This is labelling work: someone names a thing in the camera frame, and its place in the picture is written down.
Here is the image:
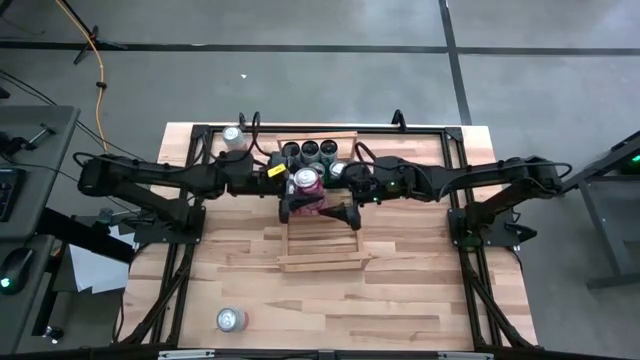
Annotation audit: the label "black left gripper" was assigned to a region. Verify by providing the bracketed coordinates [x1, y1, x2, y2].
[227, 152, 325, 225]

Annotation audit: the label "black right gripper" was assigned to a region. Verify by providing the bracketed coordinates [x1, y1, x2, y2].
[318, 157, 436, 231]

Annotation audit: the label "red Coca-Cola can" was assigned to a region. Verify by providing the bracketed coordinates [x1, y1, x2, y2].
[292, 167, 329, 217]

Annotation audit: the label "wooden slatted shelf rack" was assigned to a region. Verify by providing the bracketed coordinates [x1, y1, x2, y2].
[275, 130, 374, 274]

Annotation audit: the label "dark can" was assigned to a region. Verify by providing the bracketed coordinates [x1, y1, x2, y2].
[319, 139, 339, 164]

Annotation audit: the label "white and pink soda can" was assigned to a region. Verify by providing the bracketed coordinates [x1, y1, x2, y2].
[222, 125, 249, 152]

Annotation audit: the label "silver soda can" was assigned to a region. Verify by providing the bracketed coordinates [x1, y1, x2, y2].
[216, 306, 250, 334]

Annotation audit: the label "white paper sheets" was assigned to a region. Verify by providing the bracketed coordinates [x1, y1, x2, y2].
[67, 224, 137, 295]

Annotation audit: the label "black beam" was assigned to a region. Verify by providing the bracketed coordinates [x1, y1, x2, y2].
[37, 207, 136, 264]

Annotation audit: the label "grey desk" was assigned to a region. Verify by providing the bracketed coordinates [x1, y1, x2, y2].
[564, 128, 640, 291]
[0, 104, 81, 351]

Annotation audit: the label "black tripod stand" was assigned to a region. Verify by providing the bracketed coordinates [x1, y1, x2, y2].
[58, 0, 129, 66]

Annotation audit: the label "black computer mouse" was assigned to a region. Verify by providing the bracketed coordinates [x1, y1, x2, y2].
[0, 246, 36, 296]

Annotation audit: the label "black keyboard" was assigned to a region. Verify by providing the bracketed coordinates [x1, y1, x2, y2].
[0, 167, 27, 224]

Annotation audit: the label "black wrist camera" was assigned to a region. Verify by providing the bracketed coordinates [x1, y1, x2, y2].
[266, 154, 290, 181]

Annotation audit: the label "silver metal bracket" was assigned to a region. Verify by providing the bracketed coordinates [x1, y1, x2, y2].
[437, 351, 494, 360]
[157, 349, 216, 360]

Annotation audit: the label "yellow cable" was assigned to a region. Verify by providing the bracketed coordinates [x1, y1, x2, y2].
[53, 0, 110, 151]

